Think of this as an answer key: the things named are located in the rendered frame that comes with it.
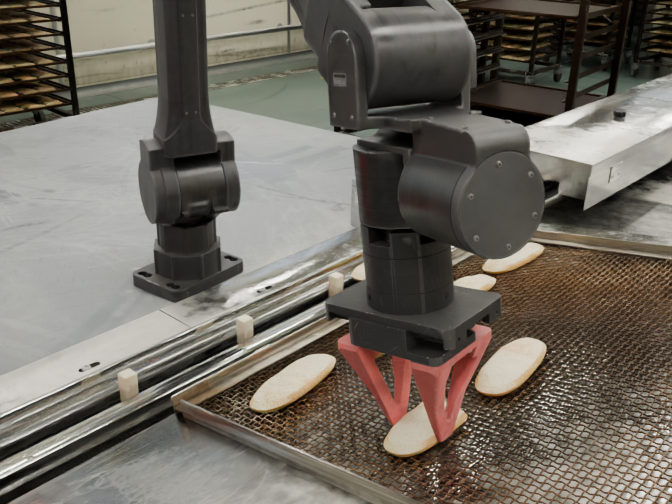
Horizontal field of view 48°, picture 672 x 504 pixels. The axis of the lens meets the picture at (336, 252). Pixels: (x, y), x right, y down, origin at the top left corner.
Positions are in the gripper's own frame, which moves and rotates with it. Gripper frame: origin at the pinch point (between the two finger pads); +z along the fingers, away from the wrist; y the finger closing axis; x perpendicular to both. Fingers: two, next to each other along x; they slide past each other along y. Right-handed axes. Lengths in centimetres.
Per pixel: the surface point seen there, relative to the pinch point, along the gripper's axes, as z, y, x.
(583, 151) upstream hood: -2, -21, 74
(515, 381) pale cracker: 0.5, 2.5, 8.8
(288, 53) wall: 10, -464, 459
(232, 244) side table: 2, -52, 28
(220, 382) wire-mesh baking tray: 0.9, -18.6, -2.6
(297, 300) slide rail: 3.2, -29.7, 17.9
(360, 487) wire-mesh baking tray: 0.5, 0.9, -7.8
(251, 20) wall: -22, -460, 416
